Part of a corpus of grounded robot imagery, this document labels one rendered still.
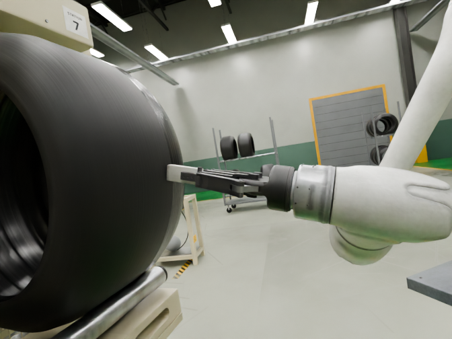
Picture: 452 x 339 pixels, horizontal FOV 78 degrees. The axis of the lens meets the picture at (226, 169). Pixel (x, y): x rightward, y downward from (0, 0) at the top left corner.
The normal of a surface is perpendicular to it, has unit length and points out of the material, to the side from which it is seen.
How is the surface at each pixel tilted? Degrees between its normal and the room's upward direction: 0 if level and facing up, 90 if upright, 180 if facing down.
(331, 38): 90
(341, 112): 90
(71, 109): 75
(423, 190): 58
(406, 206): 84
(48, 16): 90
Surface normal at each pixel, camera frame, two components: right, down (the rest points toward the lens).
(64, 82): 0.28, -0.41
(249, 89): -0.20, 0.06
